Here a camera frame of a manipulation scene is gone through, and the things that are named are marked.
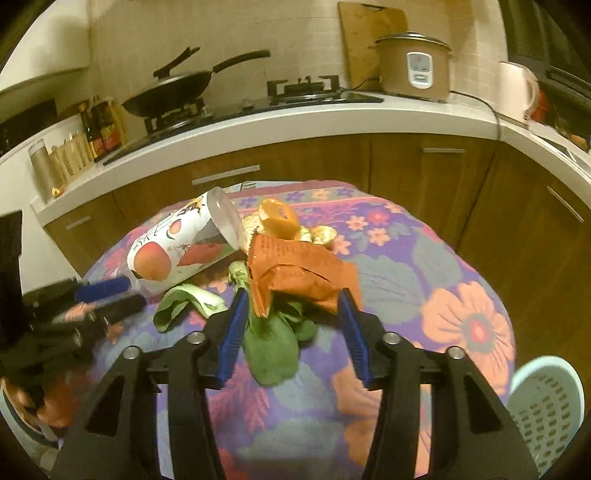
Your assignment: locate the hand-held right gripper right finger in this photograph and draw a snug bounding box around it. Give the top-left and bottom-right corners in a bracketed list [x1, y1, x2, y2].
[337, 287, 541, 480]

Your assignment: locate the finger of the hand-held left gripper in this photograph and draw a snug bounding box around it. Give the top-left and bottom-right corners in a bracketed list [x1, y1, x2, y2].
[28, 276, 131, 308]
[41, 294, 147, 334]

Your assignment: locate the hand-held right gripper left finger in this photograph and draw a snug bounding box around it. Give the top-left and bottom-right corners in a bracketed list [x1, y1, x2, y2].
[51, 290, 252, 480]

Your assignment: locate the dark green bok choy leaf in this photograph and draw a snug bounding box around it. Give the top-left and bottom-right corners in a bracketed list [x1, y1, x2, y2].
[228, 261, 319, 386]

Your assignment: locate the pale green bok choy leaf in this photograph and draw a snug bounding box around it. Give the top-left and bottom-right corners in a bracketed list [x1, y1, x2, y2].
[153, 284, 228, 333]

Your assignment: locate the orange paper packet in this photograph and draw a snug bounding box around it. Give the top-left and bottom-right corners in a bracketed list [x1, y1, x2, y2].
[247, 233, 361, 319]

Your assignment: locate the fruit-printed paper cup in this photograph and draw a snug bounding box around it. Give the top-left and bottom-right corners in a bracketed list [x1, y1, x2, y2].
[126, 187, 247, 296]

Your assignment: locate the small orange peel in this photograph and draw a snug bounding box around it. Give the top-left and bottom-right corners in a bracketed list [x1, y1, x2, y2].
[295, 225, 340, 250]

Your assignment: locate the light blue perforated basket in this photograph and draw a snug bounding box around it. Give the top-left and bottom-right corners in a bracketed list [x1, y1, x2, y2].
[505, 355, 585, 480]

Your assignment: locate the floral printed cloth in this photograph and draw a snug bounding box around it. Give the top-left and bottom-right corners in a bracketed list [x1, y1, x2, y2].
[0, 180, 515, 480]

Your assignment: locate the steel cylindrical canister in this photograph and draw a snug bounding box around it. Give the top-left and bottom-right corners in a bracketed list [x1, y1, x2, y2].
[28, 140, 59, 202]

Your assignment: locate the beige perforated utensil holder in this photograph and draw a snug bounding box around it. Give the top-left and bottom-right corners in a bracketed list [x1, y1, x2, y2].
[48, 134, 96, 185]

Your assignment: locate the dark sauce bottle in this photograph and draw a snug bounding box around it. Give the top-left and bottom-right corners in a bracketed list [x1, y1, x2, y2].
[81, 102, 105, 160]
[99, 98, 123, 153]

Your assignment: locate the wooden kitchen cabinet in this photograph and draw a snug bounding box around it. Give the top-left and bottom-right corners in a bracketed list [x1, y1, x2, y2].
[44, 134, 591, 352]

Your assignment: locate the black wok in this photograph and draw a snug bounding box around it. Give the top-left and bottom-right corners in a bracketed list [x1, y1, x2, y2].
[121, 50, 271, 118]

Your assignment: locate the white kitchen countertop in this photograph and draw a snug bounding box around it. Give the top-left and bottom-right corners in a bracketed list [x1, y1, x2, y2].
[0, 90, 591, 227]

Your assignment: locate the black gas stove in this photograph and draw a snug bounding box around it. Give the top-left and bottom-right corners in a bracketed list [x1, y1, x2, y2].
[102, 76, 384, 165]

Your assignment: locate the white range hood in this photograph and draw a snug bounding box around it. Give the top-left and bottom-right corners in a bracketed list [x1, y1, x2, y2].
[0, 0, 95, 95]

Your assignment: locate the black spatula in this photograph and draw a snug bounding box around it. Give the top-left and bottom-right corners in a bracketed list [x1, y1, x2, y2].
[154, 46, 200, 78]

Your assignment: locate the brown rice cooker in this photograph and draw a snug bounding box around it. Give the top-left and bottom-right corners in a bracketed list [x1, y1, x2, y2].
[368, 31, 453, 102]

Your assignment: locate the white electric kettle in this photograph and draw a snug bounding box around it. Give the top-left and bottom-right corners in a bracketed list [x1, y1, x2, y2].
[498, 61, 540, 127]

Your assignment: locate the wooden cutting board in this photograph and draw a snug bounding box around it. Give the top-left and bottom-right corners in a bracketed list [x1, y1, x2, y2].
[337, 1, 409, 90]

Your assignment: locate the dark kitchen window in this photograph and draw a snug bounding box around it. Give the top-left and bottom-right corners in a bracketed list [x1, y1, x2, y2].
[501, 0, 591, 93]

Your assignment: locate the black power cord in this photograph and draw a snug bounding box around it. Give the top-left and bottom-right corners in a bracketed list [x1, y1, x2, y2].
[450, 90, 502, 139]

